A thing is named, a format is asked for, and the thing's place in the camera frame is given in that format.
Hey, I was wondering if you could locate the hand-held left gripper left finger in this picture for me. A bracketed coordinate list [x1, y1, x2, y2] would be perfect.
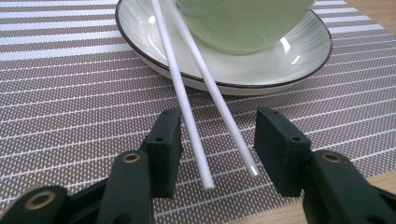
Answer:
[95, 106, 185, 224]

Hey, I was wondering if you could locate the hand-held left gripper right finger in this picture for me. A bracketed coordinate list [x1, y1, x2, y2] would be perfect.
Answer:
[253, 105, 396, 224]

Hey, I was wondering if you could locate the white chopstick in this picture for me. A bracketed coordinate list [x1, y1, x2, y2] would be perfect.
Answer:
[165, 0, 260, 178]
[150, 0, 217, 191]

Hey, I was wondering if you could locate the white plate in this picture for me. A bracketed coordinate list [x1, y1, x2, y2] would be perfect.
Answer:
[114, 0, 333, 97]

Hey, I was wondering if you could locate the striped placemat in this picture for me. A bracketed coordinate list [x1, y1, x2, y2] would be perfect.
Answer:
[0, 0, 396, 224]

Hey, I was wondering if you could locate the green bowl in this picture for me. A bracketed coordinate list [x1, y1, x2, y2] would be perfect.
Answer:
[173, 0, 318, 56]

